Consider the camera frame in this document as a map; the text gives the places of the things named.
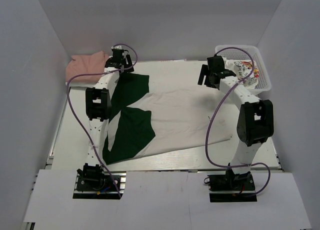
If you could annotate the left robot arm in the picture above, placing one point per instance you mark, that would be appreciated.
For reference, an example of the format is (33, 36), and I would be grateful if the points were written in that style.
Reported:
(103, 73)

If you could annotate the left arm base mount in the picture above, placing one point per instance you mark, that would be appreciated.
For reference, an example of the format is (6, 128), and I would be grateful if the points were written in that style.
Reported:
(101, 188)

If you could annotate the white plastic basket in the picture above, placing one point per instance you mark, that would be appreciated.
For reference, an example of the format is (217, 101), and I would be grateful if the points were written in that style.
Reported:
(264, 83)

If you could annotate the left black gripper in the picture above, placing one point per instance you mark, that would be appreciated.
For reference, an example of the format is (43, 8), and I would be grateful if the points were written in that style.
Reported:
(118, 64)

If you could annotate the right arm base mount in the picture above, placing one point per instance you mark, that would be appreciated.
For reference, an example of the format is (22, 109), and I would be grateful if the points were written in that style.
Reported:
(221, 190)

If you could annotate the white folded t-shirt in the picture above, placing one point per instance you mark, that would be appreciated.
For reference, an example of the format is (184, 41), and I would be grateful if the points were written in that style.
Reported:
(75, 83)

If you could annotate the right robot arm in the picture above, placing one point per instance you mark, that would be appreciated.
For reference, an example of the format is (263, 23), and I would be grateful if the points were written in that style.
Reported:
(255, 122)

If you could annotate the pink t-shirt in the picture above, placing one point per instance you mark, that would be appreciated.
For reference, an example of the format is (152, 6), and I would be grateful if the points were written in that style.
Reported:
(86, 64)

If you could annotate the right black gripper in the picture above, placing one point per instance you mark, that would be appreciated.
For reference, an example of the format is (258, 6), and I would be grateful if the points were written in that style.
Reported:
(206, 76)

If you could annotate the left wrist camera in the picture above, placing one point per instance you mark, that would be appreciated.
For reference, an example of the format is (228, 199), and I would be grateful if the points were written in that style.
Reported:
(117, 48)

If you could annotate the white and green t-shirt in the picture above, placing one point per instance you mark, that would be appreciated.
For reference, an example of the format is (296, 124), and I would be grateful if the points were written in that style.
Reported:
(147, 121)

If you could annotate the white printed crumpled t-shirt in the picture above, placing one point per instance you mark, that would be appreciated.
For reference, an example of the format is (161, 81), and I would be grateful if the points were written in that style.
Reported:
(243, 68)

